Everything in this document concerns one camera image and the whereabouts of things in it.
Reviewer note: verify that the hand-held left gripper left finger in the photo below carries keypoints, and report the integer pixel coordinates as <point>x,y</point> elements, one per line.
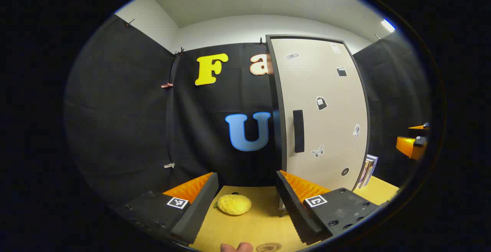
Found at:
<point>191,217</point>

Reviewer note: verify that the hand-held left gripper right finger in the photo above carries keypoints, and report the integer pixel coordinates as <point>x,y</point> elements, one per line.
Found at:
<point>297,213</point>

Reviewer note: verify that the beige cabinet door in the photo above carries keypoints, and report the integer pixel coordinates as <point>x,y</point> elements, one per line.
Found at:
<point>326,83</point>

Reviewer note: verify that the black backdrop cloth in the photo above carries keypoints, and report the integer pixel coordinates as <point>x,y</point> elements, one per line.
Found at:
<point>115,110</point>

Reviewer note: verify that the pink cover book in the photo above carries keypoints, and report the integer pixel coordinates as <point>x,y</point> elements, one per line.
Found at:
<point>360,179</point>

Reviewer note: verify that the brown round coaster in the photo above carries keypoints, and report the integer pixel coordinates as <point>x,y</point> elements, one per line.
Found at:
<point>268,247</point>

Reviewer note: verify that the small ceiling light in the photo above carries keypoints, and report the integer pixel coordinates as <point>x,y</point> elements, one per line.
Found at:
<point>388,25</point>

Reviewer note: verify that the blue-grey spine book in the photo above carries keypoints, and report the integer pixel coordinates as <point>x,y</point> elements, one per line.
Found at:
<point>373,163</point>

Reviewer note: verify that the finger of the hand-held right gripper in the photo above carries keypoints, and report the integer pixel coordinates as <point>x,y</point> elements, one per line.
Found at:
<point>408,147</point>
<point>419,127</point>

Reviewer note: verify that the white spine book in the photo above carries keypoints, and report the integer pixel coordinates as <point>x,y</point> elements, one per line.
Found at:
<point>366,171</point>

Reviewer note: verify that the red clip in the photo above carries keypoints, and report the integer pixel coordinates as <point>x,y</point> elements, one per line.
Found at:
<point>167,85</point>

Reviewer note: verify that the yellow bumpy round object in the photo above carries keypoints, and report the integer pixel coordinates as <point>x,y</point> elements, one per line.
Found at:
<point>233,205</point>

